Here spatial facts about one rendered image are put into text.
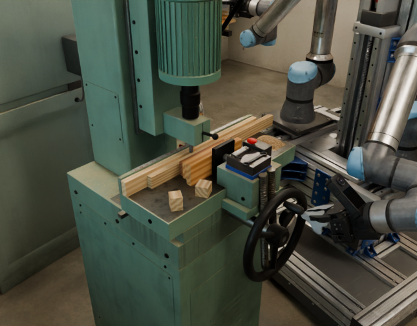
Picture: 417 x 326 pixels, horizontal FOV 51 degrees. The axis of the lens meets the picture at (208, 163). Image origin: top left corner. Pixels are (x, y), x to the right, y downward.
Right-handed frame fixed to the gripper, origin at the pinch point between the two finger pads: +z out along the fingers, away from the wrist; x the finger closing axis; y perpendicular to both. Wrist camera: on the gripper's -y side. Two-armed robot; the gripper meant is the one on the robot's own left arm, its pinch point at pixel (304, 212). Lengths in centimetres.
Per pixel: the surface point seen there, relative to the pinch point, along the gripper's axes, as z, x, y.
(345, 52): 157, 319, -24
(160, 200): 29.1, -21.6, -16.3
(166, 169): 32.5, -13.4, -22.8
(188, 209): 21.6, -19.2, -11.8
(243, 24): 260, 312, -95
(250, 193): 12.4, -4.2, -8.7
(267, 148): 11.2, 7.5, -17.6
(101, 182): 63, -19, -25
